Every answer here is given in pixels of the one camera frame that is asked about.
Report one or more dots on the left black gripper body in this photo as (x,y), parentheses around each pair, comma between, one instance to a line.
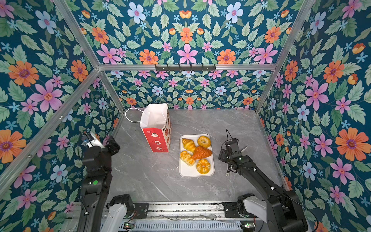
(110,149)

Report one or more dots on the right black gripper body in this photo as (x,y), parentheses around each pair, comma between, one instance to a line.
(224,157)

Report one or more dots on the yellow fake bagel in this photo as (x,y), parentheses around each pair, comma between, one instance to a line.
(204,141)

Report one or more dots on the yellow fluted fake cake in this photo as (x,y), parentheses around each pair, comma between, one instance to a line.
(203,166)

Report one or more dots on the orange brown fake bread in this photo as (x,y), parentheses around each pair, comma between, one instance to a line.
(201,153)

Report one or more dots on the yellow fake ring bread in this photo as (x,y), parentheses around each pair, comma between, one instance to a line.
(187,158)

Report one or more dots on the yellow fake croissant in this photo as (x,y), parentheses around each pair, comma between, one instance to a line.
(189,145)

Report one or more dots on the red white paper bag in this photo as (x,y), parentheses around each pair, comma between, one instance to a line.
(156,126)

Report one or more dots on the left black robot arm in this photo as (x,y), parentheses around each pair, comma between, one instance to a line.
(98,191)

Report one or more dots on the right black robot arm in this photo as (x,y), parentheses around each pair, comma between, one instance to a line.
(279,208)

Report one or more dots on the white rectangular tray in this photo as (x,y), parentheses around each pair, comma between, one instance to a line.
(190,171)

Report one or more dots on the black hook rack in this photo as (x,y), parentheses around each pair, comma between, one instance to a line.
(180,68)

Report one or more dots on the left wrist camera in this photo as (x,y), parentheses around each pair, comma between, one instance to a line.
(90,140)

